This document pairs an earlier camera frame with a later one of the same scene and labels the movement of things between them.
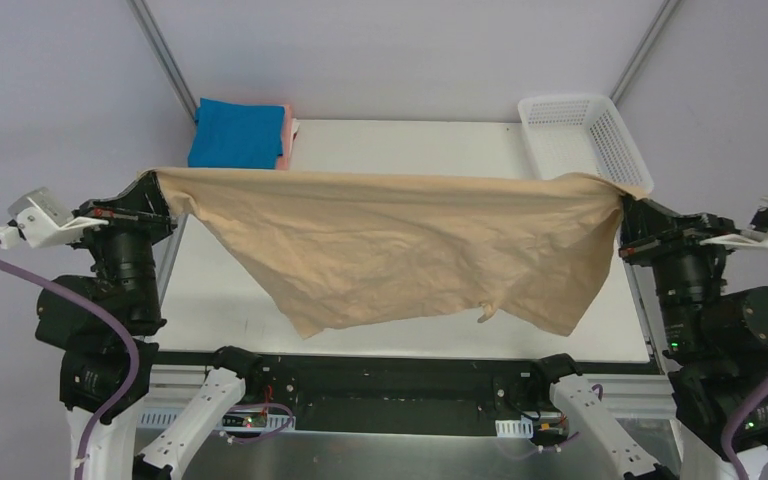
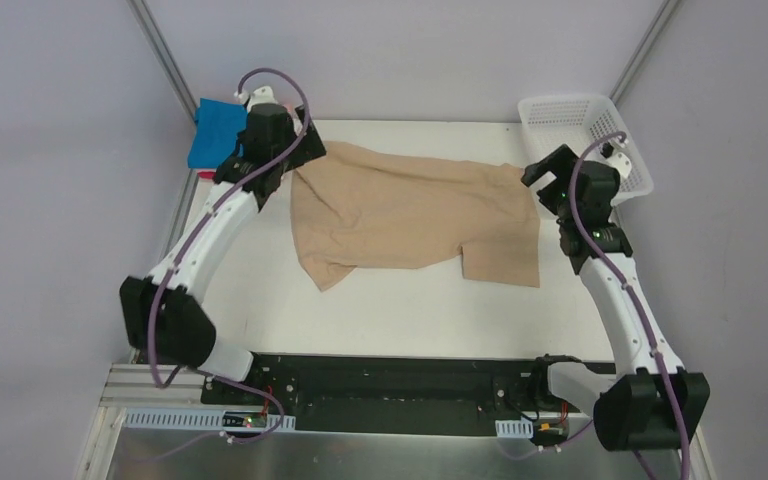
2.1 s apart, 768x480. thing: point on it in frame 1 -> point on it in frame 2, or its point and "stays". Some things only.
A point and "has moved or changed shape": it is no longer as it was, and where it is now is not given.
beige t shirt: (542, 249) has moved or changed shape
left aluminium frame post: (163, 53) stays
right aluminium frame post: (646, 41) stays
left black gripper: (128, 216) -> (308, 144)
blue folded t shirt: (236, 135) stays
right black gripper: (665, 241) -> (549, 168)
